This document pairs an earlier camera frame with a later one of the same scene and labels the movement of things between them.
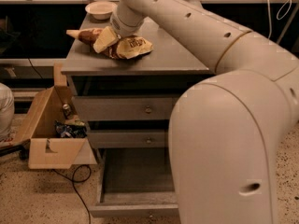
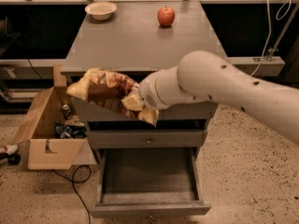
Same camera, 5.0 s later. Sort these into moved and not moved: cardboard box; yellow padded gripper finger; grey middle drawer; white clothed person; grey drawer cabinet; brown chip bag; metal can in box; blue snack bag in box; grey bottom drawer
Moved: yellow padded gripper finger; brown chip bag; white clothed person
Not moved: cardboard box; grey drawer cabinet; grey middle drawer; grey bottom drawer; blue snack bag in box; metal can in box
